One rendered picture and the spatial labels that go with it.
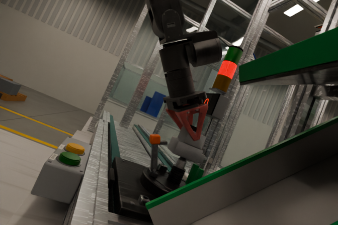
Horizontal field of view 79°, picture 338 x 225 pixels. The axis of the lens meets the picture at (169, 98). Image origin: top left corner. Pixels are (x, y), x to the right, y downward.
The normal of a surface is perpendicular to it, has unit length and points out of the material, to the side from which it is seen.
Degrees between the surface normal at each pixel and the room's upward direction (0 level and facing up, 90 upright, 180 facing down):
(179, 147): 90
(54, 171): 90
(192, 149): 90
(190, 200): 90
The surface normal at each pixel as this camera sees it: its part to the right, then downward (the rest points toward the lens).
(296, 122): -0.87, -0.40
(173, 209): 0.13, -0.03
